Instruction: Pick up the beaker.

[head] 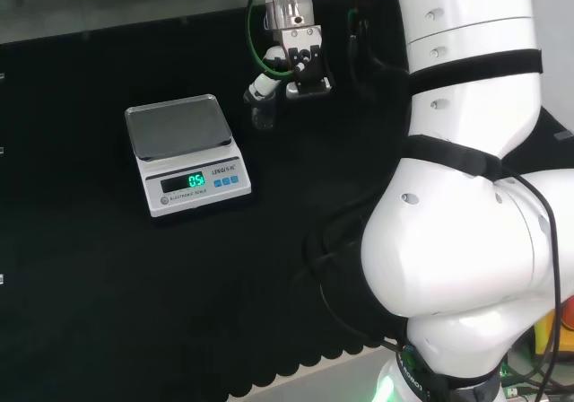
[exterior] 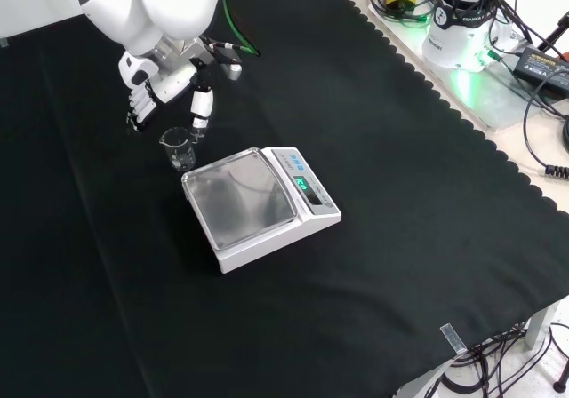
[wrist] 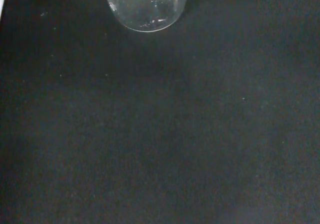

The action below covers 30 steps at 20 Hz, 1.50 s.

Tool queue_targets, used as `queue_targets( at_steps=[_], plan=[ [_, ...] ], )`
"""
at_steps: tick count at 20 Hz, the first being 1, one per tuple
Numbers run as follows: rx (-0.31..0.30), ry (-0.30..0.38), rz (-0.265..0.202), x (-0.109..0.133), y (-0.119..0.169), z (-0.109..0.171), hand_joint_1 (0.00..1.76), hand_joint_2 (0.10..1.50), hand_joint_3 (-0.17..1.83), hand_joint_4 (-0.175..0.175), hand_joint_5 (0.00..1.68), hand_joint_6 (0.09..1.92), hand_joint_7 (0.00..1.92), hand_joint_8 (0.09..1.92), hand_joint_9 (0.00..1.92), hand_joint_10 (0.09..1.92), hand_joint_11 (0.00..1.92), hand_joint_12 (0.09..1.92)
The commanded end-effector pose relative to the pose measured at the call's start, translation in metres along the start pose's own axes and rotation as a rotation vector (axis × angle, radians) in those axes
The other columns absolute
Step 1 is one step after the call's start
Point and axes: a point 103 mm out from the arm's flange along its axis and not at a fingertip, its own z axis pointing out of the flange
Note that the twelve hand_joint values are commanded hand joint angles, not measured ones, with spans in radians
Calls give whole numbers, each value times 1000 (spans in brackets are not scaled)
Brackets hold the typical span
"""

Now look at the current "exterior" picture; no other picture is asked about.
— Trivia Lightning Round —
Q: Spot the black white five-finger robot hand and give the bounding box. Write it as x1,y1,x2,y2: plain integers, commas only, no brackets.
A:
117,37,215,142

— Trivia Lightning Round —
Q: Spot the small clear glass beaker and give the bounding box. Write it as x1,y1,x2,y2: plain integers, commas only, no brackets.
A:
158,126,197,173

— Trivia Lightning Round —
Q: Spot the white electronic balance steel pan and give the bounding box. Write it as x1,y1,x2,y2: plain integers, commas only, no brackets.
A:
180,146,343,275

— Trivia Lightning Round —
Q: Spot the black bench cloth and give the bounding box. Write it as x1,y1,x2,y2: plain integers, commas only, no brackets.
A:
0,0,569,398

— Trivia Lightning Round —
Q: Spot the pale base board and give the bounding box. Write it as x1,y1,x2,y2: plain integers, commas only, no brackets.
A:
366,0,569,133

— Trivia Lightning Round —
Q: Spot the black power adapter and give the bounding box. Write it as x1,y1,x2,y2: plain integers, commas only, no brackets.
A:
512,45,569,92

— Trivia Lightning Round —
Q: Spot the black tripod leg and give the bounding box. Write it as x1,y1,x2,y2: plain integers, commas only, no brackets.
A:
536,10,569,53

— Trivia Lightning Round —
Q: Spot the white table leg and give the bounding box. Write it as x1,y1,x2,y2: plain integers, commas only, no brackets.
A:
526,302,560,352

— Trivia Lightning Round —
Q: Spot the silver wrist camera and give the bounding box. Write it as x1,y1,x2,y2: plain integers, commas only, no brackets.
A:
212,44,244,82

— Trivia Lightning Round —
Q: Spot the green cable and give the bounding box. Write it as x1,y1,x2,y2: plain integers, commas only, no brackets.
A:
221,0,263,58

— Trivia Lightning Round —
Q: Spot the black coiled power cable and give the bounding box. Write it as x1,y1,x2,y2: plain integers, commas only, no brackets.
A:
522,84,569,178

